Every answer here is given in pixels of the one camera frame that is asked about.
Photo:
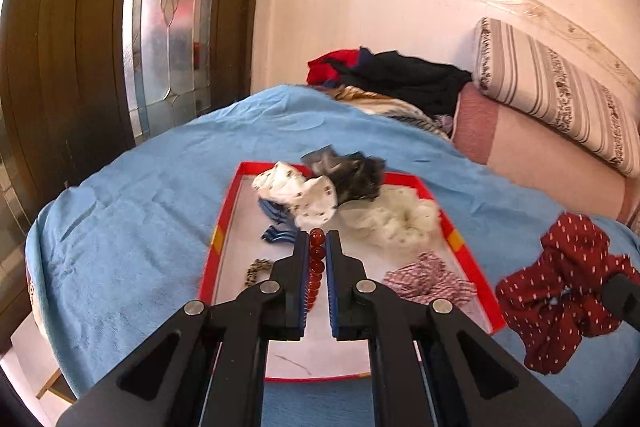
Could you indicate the blue blanket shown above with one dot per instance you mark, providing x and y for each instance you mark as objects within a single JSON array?
[{"x": 150, "y": 207}]

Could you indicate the red clothing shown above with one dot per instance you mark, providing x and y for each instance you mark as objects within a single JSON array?
[{"x": 325, "y": 67}]

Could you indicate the cream patterned cloth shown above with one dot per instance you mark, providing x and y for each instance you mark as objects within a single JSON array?
[{"x": 380, "y": 104}]

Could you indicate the striped pillow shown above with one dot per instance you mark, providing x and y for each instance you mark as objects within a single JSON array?
[{"x": 550, "y": 92}]

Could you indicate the cream dotted scrunchie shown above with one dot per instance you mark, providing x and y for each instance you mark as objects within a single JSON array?
[{"x": 395, "y": 217}]

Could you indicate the white cherry-print scrunchie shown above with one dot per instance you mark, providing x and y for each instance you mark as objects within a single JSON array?
[{"x": 295, "y": 192}]

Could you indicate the red shallow box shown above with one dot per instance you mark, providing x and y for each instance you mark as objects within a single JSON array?
[{"x": 320, "y": 357}]

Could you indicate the blue striped scrunchie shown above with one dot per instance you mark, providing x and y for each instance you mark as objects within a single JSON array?
[{"x": 277, "y": 234}]

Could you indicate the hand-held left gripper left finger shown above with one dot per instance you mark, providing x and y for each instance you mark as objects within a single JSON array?
[{"x": 301, "y": 297}]

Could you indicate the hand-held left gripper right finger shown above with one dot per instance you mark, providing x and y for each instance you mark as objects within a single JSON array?
[{"x": 334, "y": 307}]

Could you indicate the dark red dotted scrunchie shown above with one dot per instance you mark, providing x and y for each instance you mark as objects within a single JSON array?
[{"x": 550, "y": 297}]

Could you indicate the purple patterned cloth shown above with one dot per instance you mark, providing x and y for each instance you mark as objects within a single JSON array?
[{"x": 444, "y": 124}]

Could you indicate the wooden furniture piece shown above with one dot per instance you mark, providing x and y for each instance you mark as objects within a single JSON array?
[{"x": 52, "y": 384}]

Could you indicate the pink cushion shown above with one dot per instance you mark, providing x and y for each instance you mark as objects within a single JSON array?
[{"x": 525, "y": 152}]

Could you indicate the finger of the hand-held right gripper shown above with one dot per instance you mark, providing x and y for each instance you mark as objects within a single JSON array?
[{"x": 625, "y": 299}]

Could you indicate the pink white patterned scrunchie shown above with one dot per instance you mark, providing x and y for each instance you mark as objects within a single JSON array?
[{"x": 425, "y": 279}]

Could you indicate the black clothing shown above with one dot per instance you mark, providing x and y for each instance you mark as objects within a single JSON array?
[{"x": 410, "y": 79}]

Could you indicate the leopard print scrunchie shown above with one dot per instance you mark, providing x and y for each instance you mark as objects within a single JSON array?
[{"x": 255, "y": 272}]

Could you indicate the grey scrunchie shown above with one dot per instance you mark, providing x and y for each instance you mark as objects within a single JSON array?
[{"x": 350, "y": 177}]

